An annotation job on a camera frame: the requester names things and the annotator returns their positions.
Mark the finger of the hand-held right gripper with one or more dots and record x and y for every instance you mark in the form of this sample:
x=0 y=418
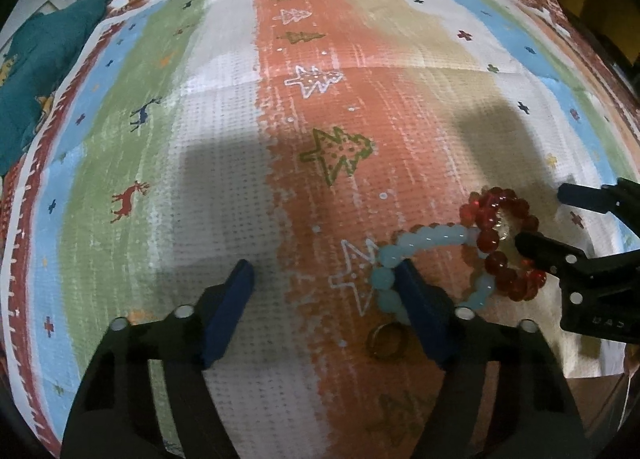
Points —
x=580 y=196
x=540 y=249

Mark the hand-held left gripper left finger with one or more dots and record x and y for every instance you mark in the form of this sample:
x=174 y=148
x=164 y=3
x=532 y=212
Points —
x=227 y=314

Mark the striped printed mat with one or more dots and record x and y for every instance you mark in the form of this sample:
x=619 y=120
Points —
x=325 y=89

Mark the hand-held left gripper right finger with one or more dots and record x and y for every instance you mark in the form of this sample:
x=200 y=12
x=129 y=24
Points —
x=425 y=314

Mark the dark wooden bed frame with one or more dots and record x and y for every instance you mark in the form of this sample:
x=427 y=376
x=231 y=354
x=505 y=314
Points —
x=600 y=46

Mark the teal cloth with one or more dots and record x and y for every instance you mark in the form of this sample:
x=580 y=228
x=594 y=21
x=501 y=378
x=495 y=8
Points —
x=45 y=49

